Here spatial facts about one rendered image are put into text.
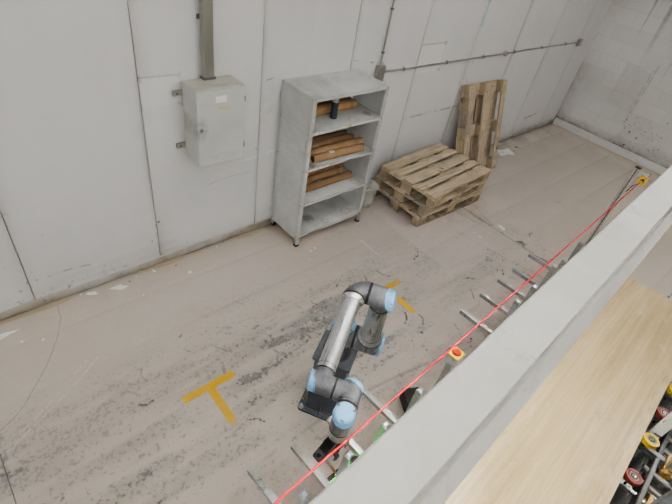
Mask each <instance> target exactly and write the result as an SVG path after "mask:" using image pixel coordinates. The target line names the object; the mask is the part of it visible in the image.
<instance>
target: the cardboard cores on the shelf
mask: <svg viewBox="0 0 672 504"><path fill-rule="evenodd" d="M331 105H332V100H328V101H323V102H317V108H316V115H321V114H327V113H330V112H331ZM356 107H357V100H356V99H352V98H351V96H350V97H344V98H340V99H339V107H338V111H342V110H347V109H353V108H356ZM316 115H315V116H316ZM363 143H364V140H363V138H362V137H358V138H354V135H353V134H352V133H350V134H348V132H347V130H341V131H336V132H332V133H327V134H322V135H318V136H313V138H312V146H311V153H310V160H311V162H312V163H317V162H321V161H325V160H329V159H333V158H337V157H341V156H345V155H349V154H353V153H357V152H361V151H364V145H363ZM342 168H344V163H343V162H342V163H339V164H335V165H332V166H329V167H325V168H322V169H319V170H315V171H312V172H308V176H307V184H306V191H305V193H307V192H310V191H313V190H316V189H319V188H321V187H324V186H327V185H330V184H333V183H336V182H338V181H341V180H344V179H347V178H350V177H352V176H353V173H352V171H351V170H348V171H345V172H343V170H342Z"/></svg>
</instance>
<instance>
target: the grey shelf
mask: <svg viewBox="0 0 672 504"><path fill-rule="evenodd" d="M389 89H390V86H389V85H387V84H385V83H383V82H381V81H379V80H378V79H376V78H374V77H372V76H370V75H368V74H366V73H365V72H363V71H361V70H359V69H354V70H347V71H340V72H333V73H326V74H319V75H311V76H304V77H297V78H290V79H282V90H281V103H280V116H279V129H278V141H277V154H276V167H275V180H274V193H273V206H272V219H271V225H272V226H274V225H276V223H277V224H279V225H280V226H281V227H282V228H283V229H284V230H285V231H286V232H287V233H288V234H289V235H290V236H291V237H293V238H294V244H293V245H294V246H295V247H297V246H299V238H300V237H302V236H304V235H307V234H309V233H311V232H313V231H315V230H318V229H322V228H325V227H328V226H330V225H333V224H335V223H338V222H340V221H343V220H345V219H348V218H350V217H353V216H355V215H357V218H356V219H354V221H356V222H358V221H359V217H360V212H361V208H362V204H363V200H364V195H365V191H366V187H367V183H368V178H369V174H370V170H371V165H372V161H373V157H374V153H375V148H376V144H377V140H378V136H379V131H380V127H381V123H382V119H383V114H384V110H385V106H386V101H387V97H388V93H389ZM385 91H386V92H385ZM384 95H385V96H384ZM350 96H351V98H352V99H356V100H357V107H356V108H353V109H347V110H342V111H338V113H337V119H331V118H330V113H327V114H321V115H316V108H317V102H323V101H328V100H333V99H339V98H344V97H350ZM355 97H356V98H355ZM383 99H384V101H383ZM312 102H313V103H312ZM382 104H383V105H382ZM310 105H311V106H310ZM381 108H382V109H381ZM311 109H312V110H311ZM309 113H310V114H309ZM380 113H381V114H380ZM315 115H316V116H315ZM378 121H379V123H378ZM377 126H378V127H377ZM344 129H345V130H347V132H348V134H350V133H352V134H353V135H354V138H358V137H362V138H363V140H364V143H363V145H364V151H361V152H357V153H353V154H349V155H345V156H341V157H337V158H333V159H329V160H325V161H321V162H317V163H312V162H311V160H310V153H311V146H312V138H313V136H318V135H322V134H327V133H332V132H336V131H341V130H344ZM349 129H350V130H349ZM376 130H377V131H376ZM375 134H376V136H375ZM306 138H307V139H306ZM310 139H311V140H310ZM374 139H375V140H374ZM310 141H311V142H310ZM373 143H374V144H373ZM305 146H306V147H305ZM372 147H373V149H372ZM306 149H307V150H306ZM304 154H305V155H304ZM370 156H371V157H370ZM305 157H306V158H305ZM369 161H370V162H369ZM342 162H343V163H344V168H342V170H343V172H345V171H348V170H351V171H352V173H353V176H352V177H350V178H347V179H344V180H341V181H338V182H336V183H333V184H330V185H327V186H324V187H321V188H319V189H316V190H313V191H310V192H307V193H305V191H306V184H307V176H308V172H312V171H315V170H319V169H322V168H325V167H329V166H332V165H335V164H339V163H342ZM368 165H369V166H368ZM367 169H368V170H367ZM366 174H367V175H366ZM301 178H302V179H301ZM365 178H366V179H365ZM305 179H306V180H305ZM300 186H301V188H300ZM363 187H364V188H363ZM362 191H363V192H362ZM361 195H362V197H361ZM360 200H361V201H360ZM359 204H360V205H359ZM358 209H359V210H358ZM274 221H275V222H276V223H275V222H274ZM295 238H296V239H295ZM297 240H298V241H297Z"/></svg>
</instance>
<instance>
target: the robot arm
mask: <svg viewBox="0 0 672 504"><path fill-rule="evenodd" d="M396 298H397V292H396V291H395V290H393V289H391V288H387V287H384V286H381V285H378V284H375V283H372V282H369V281H361V282H357V283H354V284H352V285H350V286H349V287H347V288H346V289H345V291H344V292H343V294H342V301H343V303H342V305H341V307H340V310H339V312H338V315H337V317H336V318H335V319H334V320H333V322H332V324H331V327H330V332H329V337H328V339H327V340H326V341H325V342H324V345H323V351H322V354H321V356H320V359H319V361H318V364H317V366H316V367H315V369H311V371H310V374H309V378H308V381H307V386H306V388H307V390H308V391H311V392H313V393H316V394H319V395H321V396H324V397H327V398H330V399H332V400H334V401H337V403H336V405H335V408H334V409H333V412H332V417H331V421H330V425H329V429H328V437H327V438H326V439H324V440H323V443H322V444H321V445H320V446H319V448H318V449H317V450H316V451H315V452H314V453H313V457H314V458H315V460H316V461H317V462H321V461H322V460H323V459H324V458H325V457H326V456H327V455H329V454H330V452H332V451H333V450H334V449H335V448H337V447H338V446H339V445H340V444H341V443H342V442H343V441H345V440H346V439H347V438H348V437H349V435H350V432H351V429H352V426H353V423H354V422H355V419H356V413H357V410H358V407H359V403H360V400H361V397H362V395H363V385H362V384H361V383H360V382H359V381H358V380H357V379H355V378H350V377H349V378H346V379H344V380H342V379H340V378H337V377H334V376H335V372H336V369H337V366H338V364H339V362H343V361H345V360H347V359H348V358H349V357H350V356H351V353H352V349H355V350H357V351H360V352H363V353H366V354H369V355H371V356H376V357H378V356H379V355H380V353H381V350H382V348H383V345H384V342H385V338H386V335H385V334H383V333H382V329H383V327H384V324H385V321H386V319H387V316H388V313H389V312H390V313H391V312H393V309H394V306H395V303H396ZM363 304H366V305H369V308H368V311H367V315H366V319H365V322H364V326H360V325H357V324H356V322H355V317H356V315H357V312H358V309H359V308H361V307H362V306H363ZM349 441H350V440H349ZM349 441H347V442H346V443H345V444H344V445H343V446H342V447H341V448H343V447H344V448H346V447H347V446H348V444H349ZM347 443H348V444H347ZM346 444H347V445H346ZM341 448H339V449H338V450H337V451H336V452H335V453H334V454H333V455H332V456H330V457H329V458H328V460H330V461H336V460H337V459H338V458H339V453H340V451H341V450H340V449H341Z"/></svg>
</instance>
